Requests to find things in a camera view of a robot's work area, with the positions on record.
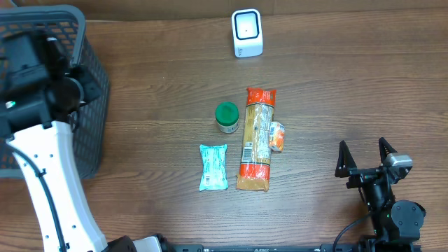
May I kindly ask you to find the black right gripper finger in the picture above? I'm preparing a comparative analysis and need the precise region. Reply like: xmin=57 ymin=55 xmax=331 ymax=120
xmin=378 ymin=137 xmax=397 ymax=165
xmin=336 ymin=141 xmax=357 ymax=171

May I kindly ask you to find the green lid jar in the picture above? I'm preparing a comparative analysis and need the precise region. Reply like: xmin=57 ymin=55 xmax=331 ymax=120
xmin=215 ymin=101 xmax=239 ymax=134

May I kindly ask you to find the teal snack packet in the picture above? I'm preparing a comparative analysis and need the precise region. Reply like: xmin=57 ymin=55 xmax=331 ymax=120
xmin=199 ymin=144 xmax=228 ymax=191

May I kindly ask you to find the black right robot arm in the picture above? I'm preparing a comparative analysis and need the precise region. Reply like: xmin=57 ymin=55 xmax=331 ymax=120
xmin=332 ymin=137 xmax=426 ymax=251

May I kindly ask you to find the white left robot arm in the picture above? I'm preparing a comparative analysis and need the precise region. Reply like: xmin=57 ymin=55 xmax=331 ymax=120
xmin=1 ymin=31 xmax=164 ymax=252

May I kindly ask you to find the small orange snack packet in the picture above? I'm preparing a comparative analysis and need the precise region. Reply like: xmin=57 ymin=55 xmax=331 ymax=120
xmin=269 ymin=121 xmax=285 ymax=152

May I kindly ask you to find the orange spaghetti package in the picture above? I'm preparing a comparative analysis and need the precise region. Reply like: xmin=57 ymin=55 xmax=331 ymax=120
xmin=236 ymin=87 xmax=277 ymax=192

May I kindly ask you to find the grey plastic basket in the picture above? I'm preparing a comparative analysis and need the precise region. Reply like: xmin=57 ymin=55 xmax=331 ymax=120
xmin=1 ymin=5 xmax=110 ymax=179

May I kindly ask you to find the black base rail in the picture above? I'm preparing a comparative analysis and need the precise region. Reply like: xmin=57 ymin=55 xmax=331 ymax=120
xmin=167 ymin=243 xmax=423 ymax=252

